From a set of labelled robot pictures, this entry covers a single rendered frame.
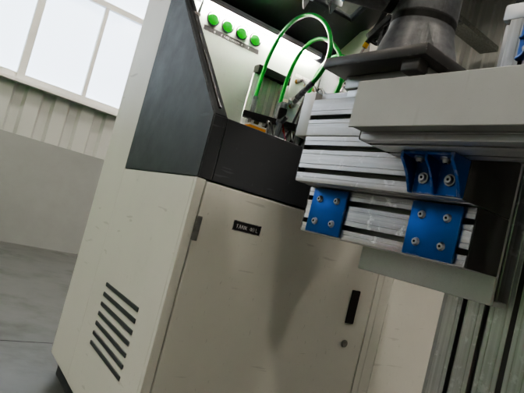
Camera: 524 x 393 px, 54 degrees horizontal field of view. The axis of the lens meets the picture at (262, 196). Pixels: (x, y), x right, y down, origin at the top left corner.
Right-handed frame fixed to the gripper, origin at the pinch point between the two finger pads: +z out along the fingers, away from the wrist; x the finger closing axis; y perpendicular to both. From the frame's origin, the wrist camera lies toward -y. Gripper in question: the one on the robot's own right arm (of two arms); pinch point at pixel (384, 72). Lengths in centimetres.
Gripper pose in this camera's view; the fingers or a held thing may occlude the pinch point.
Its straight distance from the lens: 155.7
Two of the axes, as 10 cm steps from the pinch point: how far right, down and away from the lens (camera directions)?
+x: 8.1, 2.4, 5.3
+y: 5.3, 0.8, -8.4
